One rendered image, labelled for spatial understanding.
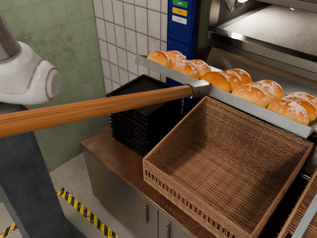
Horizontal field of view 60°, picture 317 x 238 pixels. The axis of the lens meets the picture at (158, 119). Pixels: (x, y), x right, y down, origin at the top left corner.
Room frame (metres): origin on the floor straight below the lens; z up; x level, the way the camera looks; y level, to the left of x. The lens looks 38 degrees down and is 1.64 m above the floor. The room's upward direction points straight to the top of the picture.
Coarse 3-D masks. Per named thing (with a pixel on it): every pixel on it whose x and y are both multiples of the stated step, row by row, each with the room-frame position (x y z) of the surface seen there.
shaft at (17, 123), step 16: (128, 96) 0.43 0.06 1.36; (144, 96) 0.45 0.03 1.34; (160, 96) 0.48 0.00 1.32; (176, 96) 0.52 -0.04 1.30; (16, 112) 0.29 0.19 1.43; (32, 112) 0.30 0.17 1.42; (48, 112) 0.31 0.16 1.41; (64, 112) 0.33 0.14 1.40; (80, 112) 0.34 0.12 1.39; (96, 112) 0.36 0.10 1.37; (112, 112) 0.39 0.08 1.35; (0, 128) 0.26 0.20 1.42; (16, 128) 0.27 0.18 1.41; (32, 128) 0.29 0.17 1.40
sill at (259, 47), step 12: (216, 36) 1.23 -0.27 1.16; (228, 36) 1.19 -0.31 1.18; (240, 36) 1.19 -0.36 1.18; (240, 48) 1.14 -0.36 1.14; (252, 48) 1.11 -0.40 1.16; (264, 48) 1.07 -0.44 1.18; (276, 48) 1.06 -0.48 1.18; (288, 48) 1.06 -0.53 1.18; (288, 60) 1.00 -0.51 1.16; (300, 60) 0.97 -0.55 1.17; (312, 60) 0.95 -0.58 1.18
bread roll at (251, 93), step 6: (234, 90) 0.62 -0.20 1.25; (240, 90) 0.61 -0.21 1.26; (246, 90) 0.60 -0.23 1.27; (252, 90) 0.60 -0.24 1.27; (258, 90) 0.60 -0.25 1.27; (240, 96) 0.60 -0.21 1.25; (246, 96) 0.59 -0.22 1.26; (252, 96) 0.58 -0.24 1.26; (258, 96) 0.58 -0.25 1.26; (264, 96) 0.58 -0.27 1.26; (258, 102) 0.57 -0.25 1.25; (264, 102) 0.57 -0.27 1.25
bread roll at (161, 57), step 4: (152, 52) 0.82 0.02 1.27; (156, 52) 0.81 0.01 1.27; (160, 52) 0.81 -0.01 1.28; (164, 52) 0.81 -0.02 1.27; (148, 56) 0.82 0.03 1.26; (152, 56) 0.81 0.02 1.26; (156, 56) 0.80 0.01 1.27; (160, 56) 0.79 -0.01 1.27; (164, 56) 0.79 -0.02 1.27; (168, 56) 0.80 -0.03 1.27; (152, 60) 0.79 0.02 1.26; (156, 60) 0.79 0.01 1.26; (160, 60) 0.78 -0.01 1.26; (164, 60) 0.78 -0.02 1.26; (168, 60) 0.78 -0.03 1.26; (164, 64) 0.77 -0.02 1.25; (168, 64) 0.78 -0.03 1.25
